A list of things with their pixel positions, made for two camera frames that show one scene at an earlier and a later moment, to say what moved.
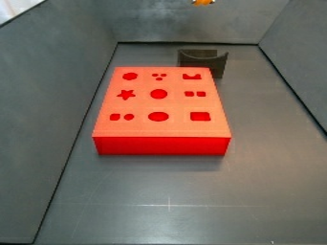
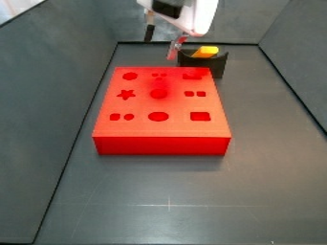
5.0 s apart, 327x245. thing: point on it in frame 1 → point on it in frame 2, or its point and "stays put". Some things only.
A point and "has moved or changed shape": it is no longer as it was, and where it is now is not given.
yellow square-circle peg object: x=199 y=3 has moved or changed shape
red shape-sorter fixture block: x=163 y=111 stays put
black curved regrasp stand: x=203 y=58 stays put
